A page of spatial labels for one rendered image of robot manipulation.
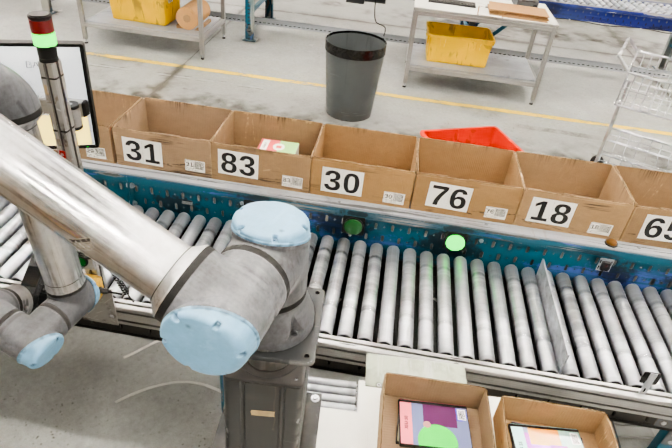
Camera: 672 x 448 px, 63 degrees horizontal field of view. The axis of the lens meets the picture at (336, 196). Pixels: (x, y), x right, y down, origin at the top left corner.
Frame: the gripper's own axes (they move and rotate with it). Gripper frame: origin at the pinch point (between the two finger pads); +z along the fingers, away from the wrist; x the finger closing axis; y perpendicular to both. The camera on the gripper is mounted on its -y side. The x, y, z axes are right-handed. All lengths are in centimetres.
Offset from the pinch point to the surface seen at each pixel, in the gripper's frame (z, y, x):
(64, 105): -14.2, -47.6, 3.0
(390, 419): -1, 24, 96
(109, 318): 22.0, 17.6, 4.1
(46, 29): -25, -64, 3
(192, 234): 55, -8, 17
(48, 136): 0.0, -38.8, -9.2
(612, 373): 25, 10, 164
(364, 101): 314, -96, 64
